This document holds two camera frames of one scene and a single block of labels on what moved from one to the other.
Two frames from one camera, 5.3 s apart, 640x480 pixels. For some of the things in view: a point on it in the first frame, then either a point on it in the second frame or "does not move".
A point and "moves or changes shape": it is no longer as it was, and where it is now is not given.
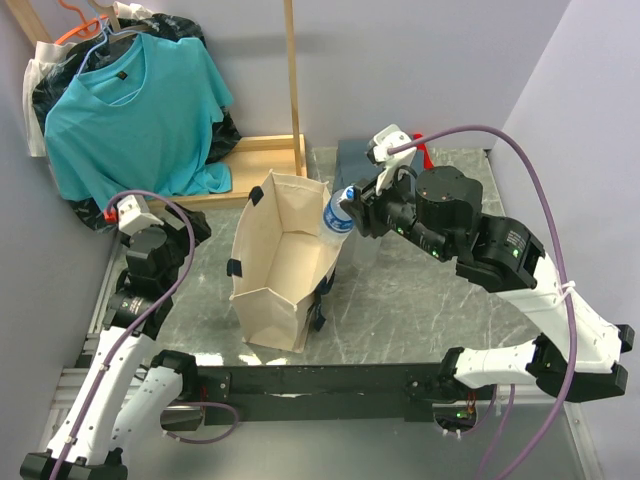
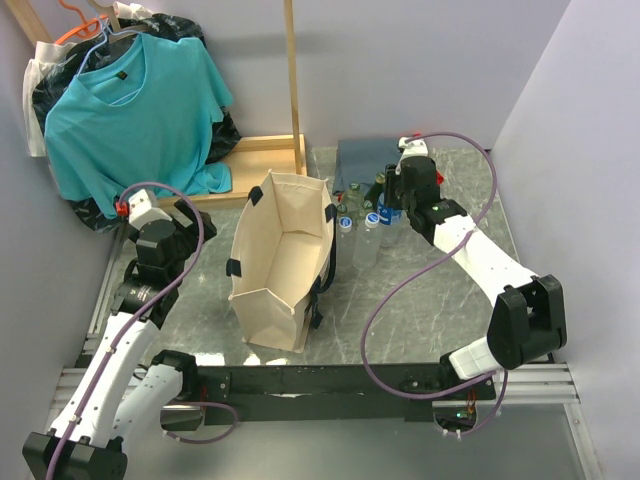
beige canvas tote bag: x=282 y=268 does not move
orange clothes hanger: x=88 y=29 does not move
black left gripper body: x=178 y=241 does not move
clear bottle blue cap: x=337 y=224 moves or changes shape
